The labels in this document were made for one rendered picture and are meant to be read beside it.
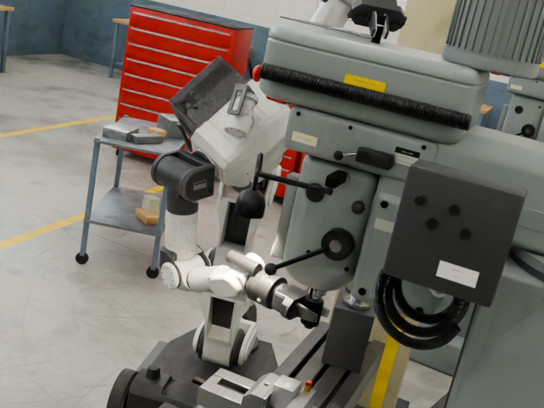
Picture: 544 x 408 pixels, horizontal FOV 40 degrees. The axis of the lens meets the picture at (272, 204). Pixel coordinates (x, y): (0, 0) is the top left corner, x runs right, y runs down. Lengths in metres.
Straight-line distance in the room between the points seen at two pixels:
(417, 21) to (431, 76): 1.90
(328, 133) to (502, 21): 0.41
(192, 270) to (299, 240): 0.50
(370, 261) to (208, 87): 0.76
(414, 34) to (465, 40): 1.87
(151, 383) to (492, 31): 1.65
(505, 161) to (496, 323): 0.33
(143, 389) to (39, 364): 1.30
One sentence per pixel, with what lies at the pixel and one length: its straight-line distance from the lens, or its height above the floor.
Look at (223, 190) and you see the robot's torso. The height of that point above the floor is 1.30.
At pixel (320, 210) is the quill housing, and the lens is 1.68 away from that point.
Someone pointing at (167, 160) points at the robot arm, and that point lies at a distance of 2.09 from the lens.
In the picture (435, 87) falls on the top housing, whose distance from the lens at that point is 1.55.
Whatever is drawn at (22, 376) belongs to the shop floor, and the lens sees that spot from 3.76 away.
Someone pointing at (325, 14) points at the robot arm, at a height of 1.91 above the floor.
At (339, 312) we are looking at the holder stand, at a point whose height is 1.10.
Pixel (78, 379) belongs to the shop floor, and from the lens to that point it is 3.77.
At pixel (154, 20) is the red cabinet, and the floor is 1.36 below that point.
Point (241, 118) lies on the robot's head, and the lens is 1.96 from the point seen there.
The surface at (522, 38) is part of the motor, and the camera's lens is 1.58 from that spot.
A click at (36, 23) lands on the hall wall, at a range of 12.79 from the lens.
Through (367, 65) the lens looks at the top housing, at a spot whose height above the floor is 1.85.
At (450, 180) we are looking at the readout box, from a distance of 1.32.
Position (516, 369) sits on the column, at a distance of 1.60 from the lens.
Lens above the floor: 1.99
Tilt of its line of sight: 17 degrees down
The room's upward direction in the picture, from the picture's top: 12 degrees clockwise
